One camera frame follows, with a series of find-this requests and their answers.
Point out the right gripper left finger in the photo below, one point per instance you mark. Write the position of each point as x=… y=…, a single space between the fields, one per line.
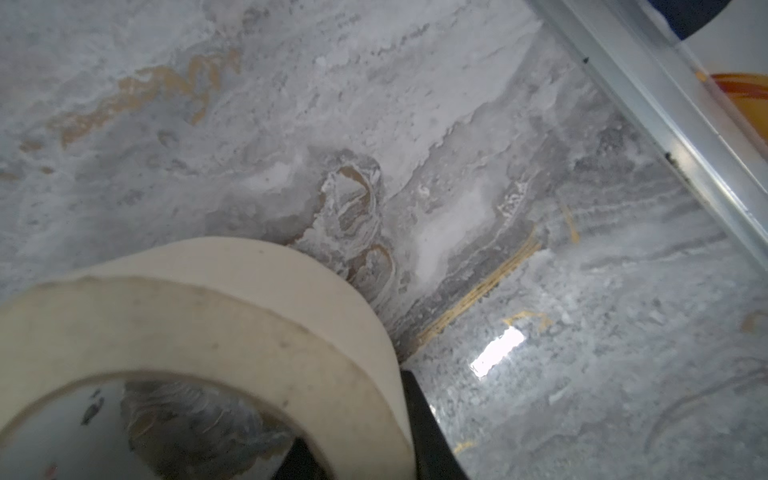
x=300 y=464

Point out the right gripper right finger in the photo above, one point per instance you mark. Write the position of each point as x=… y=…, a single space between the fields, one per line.
x=435 y=459

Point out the cream masking tape roll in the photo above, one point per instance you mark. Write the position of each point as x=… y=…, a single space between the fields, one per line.
x=263 y=321

